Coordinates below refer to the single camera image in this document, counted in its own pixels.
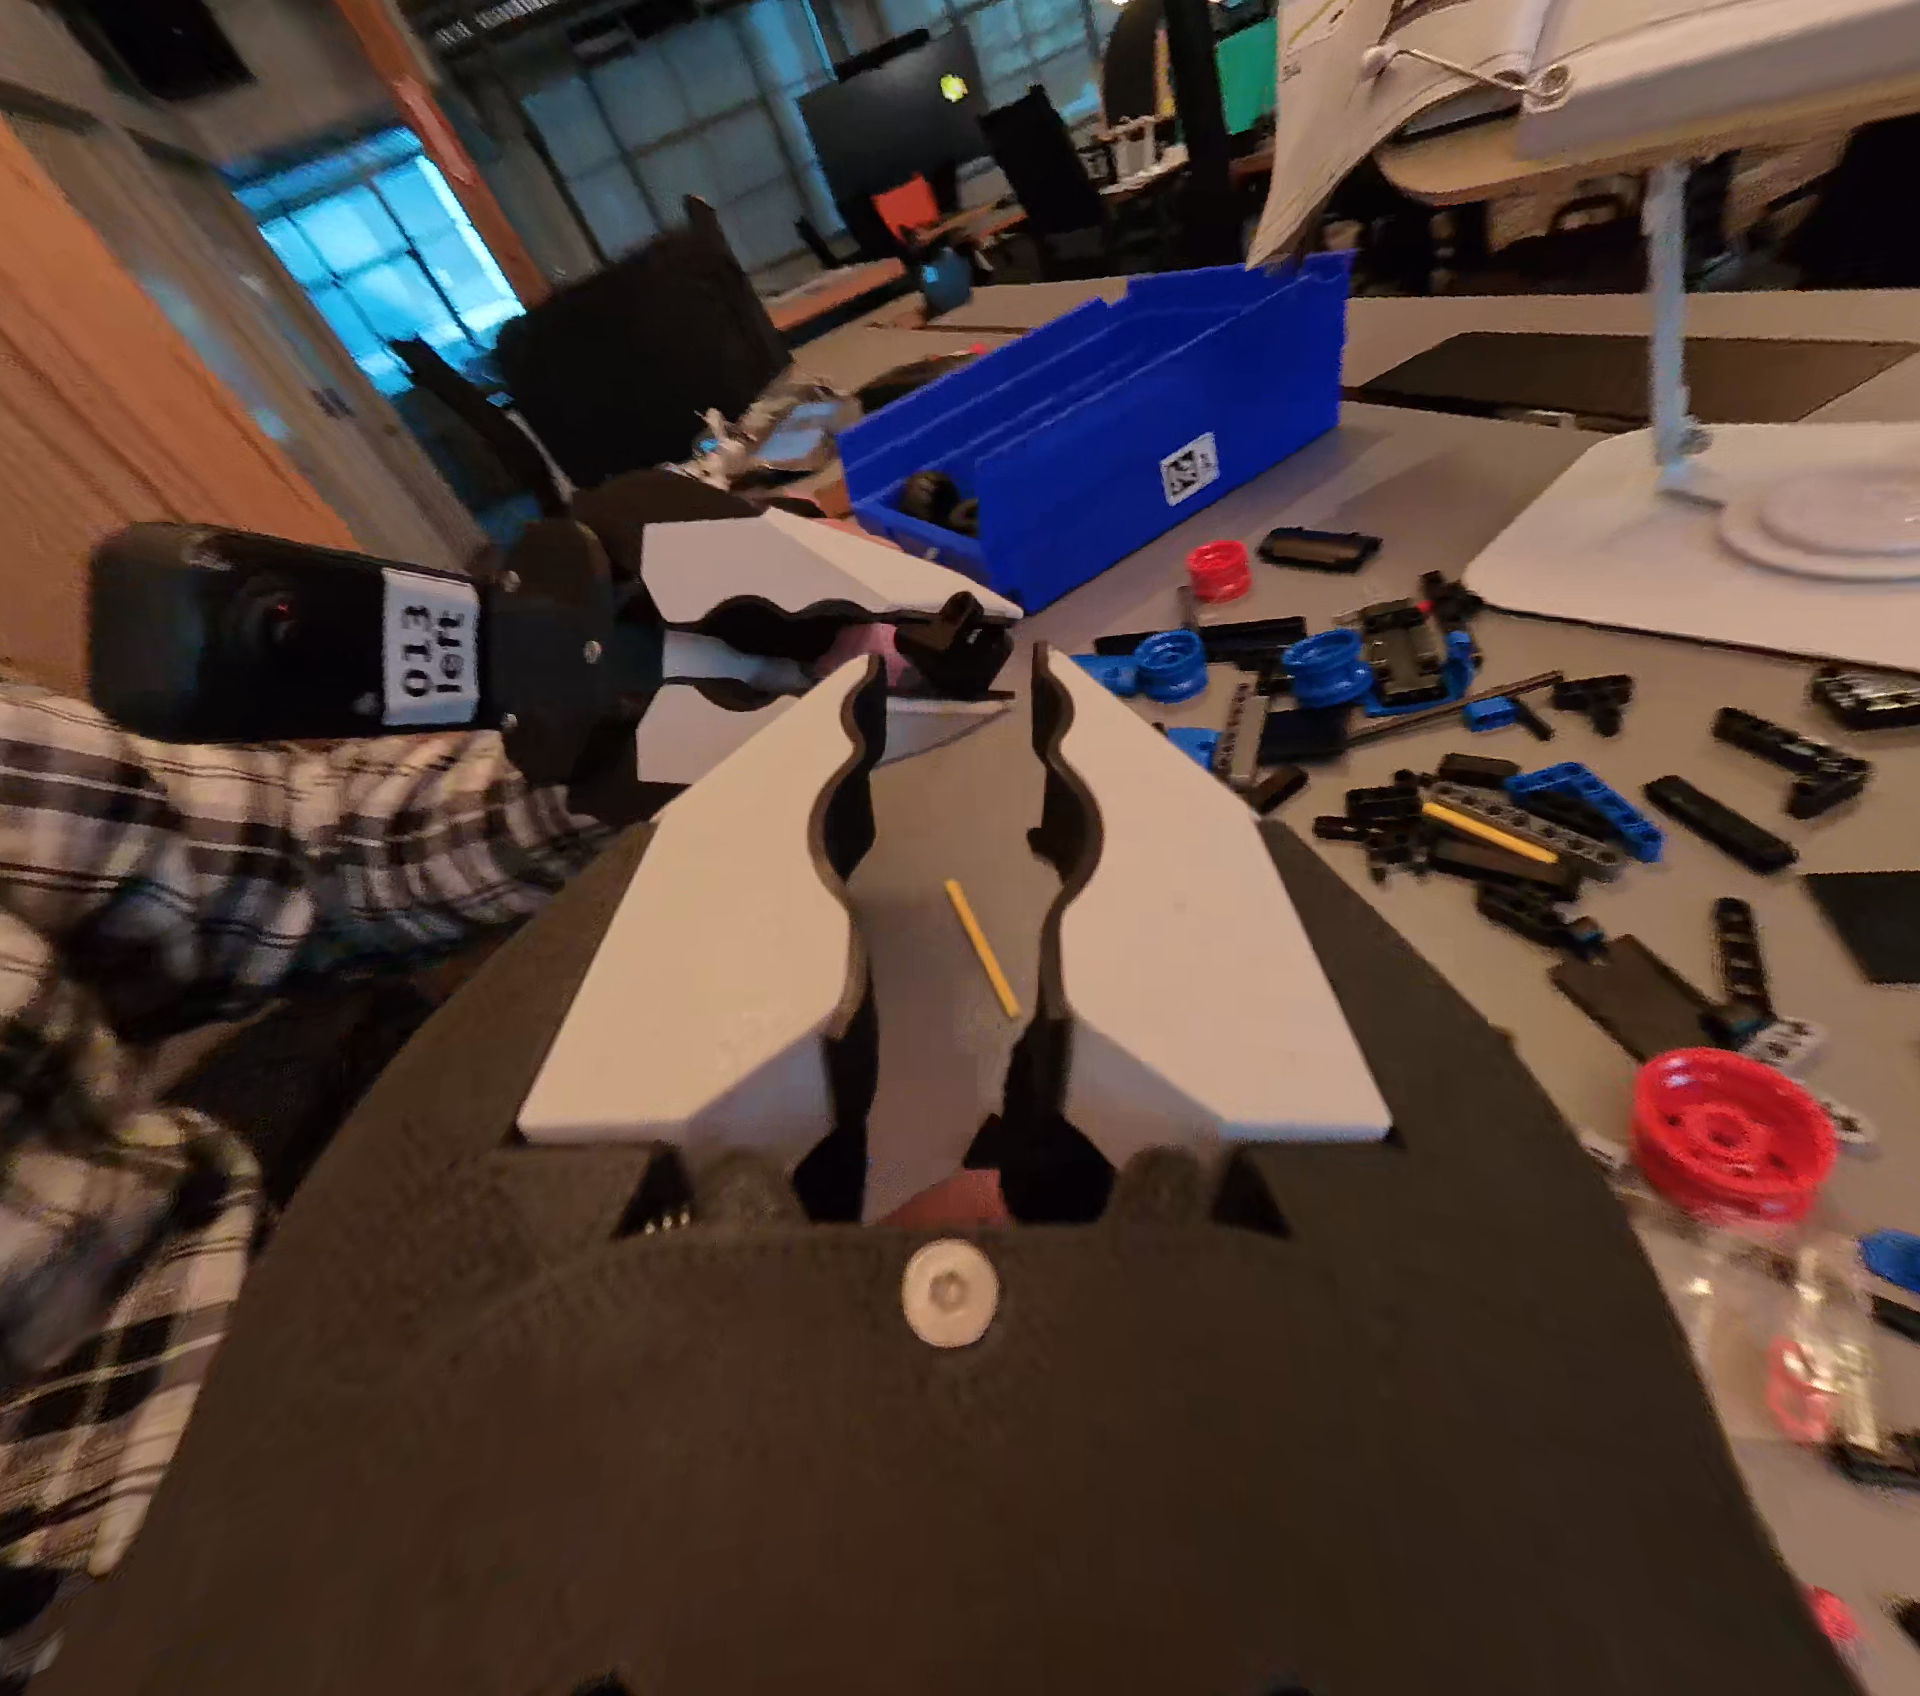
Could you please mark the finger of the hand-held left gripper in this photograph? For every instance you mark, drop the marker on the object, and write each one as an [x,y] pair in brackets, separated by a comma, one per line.
[781,555]
[721,727]

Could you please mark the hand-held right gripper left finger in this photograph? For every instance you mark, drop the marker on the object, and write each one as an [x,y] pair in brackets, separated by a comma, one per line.
[691,975]

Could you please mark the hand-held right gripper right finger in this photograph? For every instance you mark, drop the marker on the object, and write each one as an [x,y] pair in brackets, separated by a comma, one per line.
[1217,975]

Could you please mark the small black axle connector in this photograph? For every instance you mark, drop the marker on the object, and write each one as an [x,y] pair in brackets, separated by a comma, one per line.
[961,646]

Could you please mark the yellow axle with black connector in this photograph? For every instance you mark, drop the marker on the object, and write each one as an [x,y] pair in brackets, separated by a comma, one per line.
[984,950]

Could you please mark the person's left forearm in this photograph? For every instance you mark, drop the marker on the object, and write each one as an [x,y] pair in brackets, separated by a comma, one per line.
[301,827]

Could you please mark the grey desk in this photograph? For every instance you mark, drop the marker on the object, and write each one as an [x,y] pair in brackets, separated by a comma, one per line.
[1411,480]

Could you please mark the person's left hand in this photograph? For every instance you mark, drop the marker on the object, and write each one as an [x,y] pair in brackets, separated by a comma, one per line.
[880,660]

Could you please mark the person's right hand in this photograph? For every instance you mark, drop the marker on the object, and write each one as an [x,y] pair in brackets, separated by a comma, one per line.
[944,1200]

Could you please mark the pile of white and blue scraps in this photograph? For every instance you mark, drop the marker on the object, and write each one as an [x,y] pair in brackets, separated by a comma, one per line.
[767,436]

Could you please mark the black rubber tyre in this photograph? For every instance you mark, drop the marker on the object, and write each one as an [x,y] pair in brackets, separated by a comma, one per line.
[940,500]

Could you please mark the blue rectangular panel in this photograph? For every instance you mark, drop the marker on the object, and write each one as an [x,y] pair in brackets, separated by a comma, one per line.
[1190,745]

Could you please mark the large black chair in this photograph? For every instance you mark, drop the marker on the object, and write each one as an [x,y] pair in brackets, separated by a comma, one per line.
[647,347]

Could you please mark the short yellow axle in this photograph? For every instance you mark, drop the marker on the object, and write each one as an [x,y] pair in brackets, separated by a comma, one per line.
[1493,831]

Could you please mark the blue wheel hub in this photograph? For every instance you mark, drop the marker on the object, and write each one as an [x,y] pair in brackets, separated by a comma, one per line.
[1171,665]
[1328,666]

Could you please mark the blue storage bin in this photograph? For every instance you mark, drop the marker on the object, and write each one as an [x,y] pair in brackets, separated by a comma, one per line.
[1081,451]

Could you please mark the blue curved panel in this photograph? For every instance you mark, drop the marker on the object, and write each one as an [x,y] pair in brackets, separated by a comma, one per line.
[1106,672]

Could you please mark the long grey beam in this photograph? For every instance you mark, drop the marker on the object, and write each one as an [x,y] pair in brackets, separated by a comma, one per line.
[1531,827]

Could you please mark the orange chair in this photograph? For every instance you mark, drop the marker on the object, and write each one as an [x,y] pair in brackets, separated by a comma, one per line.
[907,211]

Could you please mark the long thin black axle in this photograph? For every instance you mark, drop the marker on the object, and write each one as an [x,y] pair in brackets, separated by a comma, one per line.
[1472,695]

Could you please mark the red wheel hub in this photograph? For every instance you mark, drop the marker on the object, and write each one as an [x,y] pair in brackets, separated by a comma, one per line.
[1731,1134]
[1220,572]

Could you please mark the black curved panel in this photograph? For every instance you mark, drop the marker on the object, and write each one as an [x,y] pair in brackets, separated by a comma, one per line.
[1629,993]

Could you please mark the blue angled beam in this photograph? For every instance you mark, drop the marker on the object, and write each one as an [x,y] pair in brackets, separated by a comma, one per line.
[1619,819]

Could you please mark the black grooved block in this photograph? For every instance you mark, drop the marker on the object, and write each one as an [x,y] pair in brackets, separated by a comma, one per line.
[1320,550]

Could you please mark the black monitor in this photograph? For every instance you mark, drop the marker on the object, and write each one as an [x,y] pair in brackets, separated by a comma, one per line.
[884,112]

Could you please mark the black office chair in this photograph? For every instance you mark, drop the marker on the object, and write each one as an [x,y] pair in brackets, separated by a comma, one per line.
[1043,182]

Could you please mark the wooden pillar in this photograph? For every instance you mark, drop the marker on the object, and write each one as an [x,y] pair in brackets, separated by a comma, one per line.
[121,406]

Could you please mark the pile of black and blue bricks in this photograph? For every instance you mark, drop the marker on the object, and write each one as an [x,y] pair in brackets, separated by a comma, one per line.
[1710,819]

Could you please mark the short grey beam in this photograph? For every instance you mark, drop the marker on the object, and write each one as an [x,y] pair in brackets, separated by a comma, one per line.
[1786,1042]

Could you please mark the person in plaid shirt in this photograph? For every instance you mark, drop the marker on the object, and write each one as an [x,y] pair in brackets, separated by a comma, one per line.
[106,1200]

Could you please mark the clear bag of parts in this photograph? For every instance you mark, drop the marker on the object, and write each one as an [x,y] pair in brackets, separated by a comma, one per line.
[1770,1289]

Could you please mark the black square panel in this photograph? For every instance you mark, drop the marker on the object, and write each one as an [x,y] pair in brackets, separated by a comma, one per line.
[1870,922]

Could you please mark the green panel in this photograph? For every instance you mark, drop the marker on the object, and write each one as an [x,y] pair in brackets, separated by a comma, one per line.
[1249,74]

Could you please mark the pile of red and blue connectors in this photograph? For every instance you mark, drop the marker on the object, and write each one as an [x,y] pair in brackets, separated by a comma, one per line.
[1792,1388]

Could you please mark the black chassis on blue frame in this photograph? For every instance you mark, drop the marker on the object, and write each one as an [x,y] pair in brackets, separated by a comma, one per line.
[1411,661]

